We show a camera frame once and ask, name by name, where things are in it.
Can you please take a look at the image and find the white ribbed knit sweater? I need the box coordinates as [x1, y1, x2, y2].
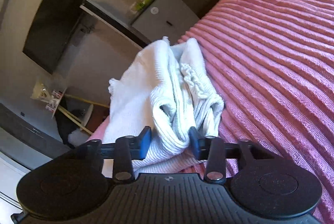
[102, 37, 224, 173]

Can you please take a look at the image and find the round yellow-legged side table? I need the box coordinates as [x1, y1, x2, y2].
[47, 89, 109, 136]

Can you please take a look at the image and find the black garment on table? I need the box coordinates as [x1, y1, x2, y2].
[54, 110, 89, 147]

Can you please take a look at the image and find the wrapped flower bouquet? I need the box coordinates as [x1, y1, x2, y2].
[30, 80, 63, 111]

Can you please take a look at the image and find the grey bedside cabinet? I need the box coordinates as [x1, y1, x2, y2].
[132, 0, 199, 44]

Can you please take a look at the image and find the pink corduroy bed cover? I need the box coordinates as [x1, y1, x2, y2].
[85, 0, 334, 224]

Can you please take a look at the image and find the wall-mounted black television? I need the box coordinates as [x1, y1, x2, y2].
[23, 0, 83, 74]

